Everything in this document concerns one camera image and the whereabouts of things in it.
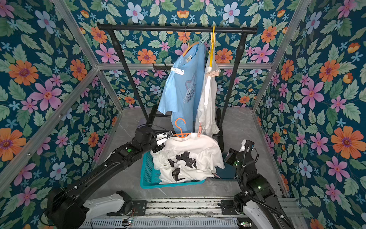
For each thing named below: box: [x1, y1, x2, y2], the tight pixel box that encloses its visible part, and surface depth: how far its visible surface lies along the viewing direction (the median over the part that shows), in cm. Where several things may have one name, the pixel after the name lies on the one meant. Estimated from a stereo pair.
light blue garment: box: [157, 42, 207, 135], surface depth 69 cm
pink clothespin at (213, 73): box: [205, 69, 220, 77], surface depth 56 cm
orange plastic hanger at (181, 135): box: [173, 117, 192, 138], surface depth 78 cm
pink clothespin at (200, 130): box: [197, 122, 203, 138], surface depth 75 cm
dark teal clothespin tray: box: [214, 161, 236, 180], surface depth 84 cm
